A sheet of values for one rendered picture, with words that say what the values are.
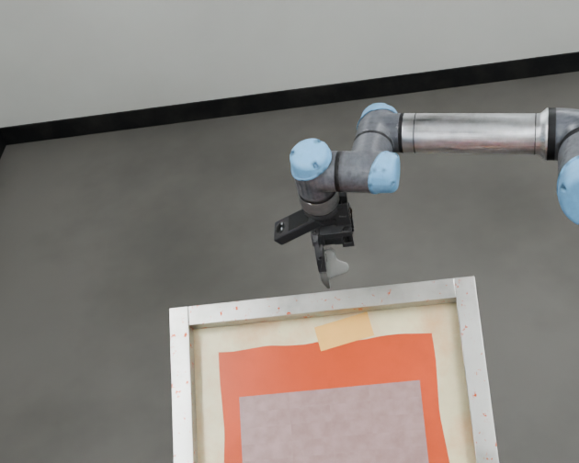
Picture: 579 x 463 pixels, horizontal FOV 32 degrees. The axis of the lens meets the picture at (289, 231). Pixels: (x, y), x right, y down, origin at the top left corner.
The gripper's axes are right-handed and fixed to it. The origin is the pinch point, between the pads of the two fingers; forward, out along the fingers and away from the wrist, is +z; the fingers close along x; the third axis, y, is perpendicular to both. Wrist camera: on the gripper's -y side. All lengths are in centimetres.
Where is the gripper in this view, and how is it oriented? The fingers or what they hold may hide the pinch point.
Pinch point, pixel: (323, 258)
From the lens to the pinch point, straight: 211.1
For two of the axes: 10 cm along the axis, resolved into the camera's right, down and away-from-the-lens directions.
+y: 9.9, -1.1, -1.2
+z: 1.6, 5.5, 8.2
